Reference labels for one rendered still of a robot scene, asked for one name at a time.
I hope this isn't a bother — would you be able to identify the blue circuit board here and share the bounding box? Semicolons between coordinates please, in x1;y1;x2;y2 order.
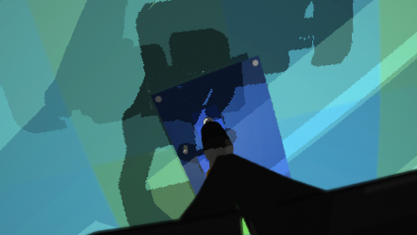
151;55;292;195

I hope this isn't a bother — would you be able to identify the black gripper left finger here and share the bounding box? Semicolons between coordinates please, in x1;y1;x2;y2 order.
87;155;244;235

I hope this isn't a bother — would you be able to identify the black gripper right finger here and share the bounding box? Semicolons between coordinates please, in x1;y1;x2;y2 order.
226;154;417;235

